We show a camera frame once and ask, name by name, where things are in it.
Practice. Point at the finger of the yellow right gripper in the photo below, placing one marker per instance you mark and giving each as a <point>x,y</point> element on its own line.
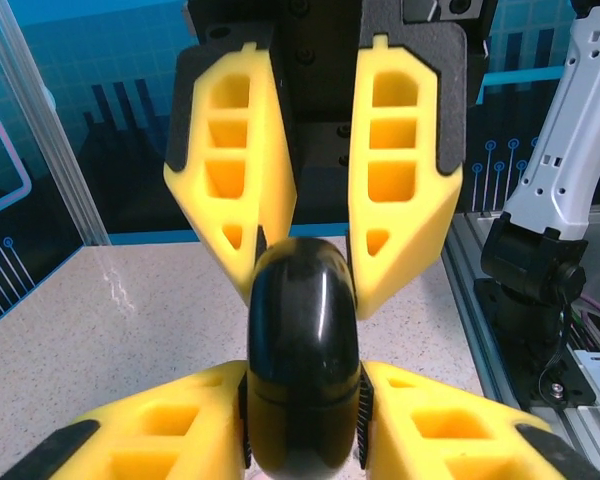
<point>270,175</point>
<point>425,210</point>

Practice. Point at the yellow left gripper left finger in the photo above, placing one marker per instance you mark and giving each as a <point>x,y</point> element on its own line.
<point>155,430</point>

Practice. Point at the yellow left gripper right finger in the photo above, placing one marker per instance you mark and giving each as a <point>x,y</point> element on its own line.
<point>455,430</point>

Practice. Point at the black earbud charging case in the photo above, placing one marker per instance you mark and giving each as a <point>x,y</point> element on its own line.
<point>300,350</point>

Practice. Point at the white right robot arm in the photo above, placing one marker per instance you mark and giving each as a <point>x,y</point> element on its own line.
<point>555,175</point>

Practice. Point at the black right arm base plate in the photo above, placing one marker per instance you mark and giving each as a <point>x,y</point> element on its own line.
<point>535,385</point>

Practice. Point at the aluminium frame post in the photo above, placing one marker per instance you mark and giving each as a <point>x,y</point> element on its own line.
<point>55,140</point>

